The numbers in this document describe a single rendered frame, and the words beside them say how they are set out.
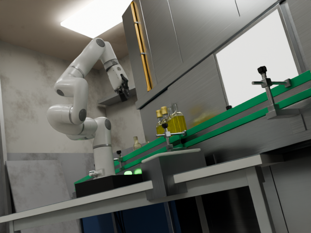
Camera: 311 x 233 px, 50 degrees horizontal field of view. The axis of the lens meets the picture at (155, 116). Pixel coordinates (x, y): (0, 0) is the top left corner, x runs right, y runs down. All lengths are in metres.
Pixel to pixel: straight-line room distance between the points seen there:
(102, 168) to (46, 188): 3.03
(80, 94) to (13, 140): 3.39
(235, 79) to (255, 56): 0.15
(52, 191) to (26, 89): 1.52
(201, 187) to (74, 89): 0.64
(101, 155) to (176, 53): 0.80
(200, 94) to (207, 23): 0.37
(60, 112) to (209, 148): 0.65
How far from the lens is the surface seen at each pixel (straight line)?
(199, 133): 1.56
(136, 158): 1.93
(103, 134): 1.65
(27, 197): 4.42
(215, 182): 1.29
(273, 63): 1.46
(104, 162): 1.63
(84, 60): 1.52
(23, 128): 4.87
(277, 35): 1.46
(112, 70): 1.62
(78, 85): 1.40
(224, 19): 1.74
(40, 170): 4.67
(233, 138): 1.36
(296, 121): 1.15
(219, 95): 1.68
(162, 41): 2.20
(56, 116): 1.45
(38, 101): 5.17
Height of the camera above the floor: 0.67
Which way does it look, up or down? 14 degrees up
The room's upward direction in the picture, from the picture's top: 11 degrees counter-clockwise
